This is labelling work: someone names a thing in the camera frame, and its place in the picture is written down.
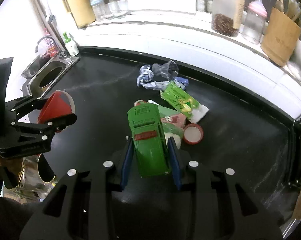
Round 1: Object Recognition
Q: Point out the chrome kitchen faucet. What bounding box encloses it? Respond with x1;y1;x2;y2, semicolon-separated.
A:
35;35;66;58

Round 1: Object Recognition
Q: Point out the blue white wrapper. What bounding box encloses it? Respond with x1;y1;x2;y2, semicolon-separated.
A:
136;64;189;91

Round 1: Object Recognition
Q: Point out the white green soap bottle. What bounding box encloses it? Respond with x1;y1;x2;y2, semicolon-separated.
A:
63;32;79;56

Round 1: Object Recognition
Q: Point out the green toy car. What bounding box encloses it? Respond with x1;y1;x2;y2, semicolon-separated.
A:
127;102;170;177

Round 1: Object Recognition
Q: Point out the red rimmed white lid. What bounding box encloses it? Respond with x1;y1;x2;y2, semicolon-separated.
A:
183;124;204;145

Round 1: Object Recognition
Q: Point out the clear plastic cup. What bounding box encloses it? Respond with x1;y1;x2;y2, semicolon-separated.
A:
151;60;179;80

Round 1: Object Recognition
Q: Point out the red labelled detergent bottle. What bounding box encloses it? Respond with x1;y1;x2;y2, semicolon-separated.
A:
38;28;59;58

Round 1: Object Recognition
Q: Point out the steel mixing bowl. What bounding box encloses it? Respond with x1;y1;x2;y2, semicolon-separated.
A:
21;54;51;79

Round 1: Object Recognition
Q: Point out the green and white juice pouch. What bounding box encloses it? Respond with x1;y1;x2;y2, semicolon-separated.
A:
160;81;209;124

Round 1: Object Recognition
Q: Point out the green SpongeBob snack bag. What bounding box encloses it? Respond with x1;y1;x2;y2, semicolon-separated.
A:
134;100;186;139

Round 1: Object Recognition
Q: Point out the clear plastic water bottle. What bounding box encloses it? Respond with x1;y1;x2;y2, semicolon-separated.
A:
90;0;104;21

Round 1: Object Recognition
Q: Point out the steel sink with hole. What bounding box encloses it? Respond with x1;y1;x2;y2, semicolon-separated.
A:
26;56;80;98

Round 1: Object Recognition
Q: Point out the yellow plastic pitcher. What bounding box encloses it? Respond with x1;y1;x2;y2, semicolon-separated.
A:
63;0;96;28

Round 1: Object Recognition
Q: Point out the glass jar with beans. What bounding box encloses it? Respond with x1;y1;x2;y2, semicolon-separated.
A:
211;0;245;37

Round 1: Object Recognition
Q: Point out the wooden utensil holder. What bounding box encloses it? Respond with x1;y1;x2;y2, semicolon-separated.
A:
261;7;301;67

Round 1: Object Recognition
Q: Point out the baby bottle pink cap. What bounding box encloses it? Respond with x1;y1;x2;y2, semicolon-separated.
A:
242;0;268;44

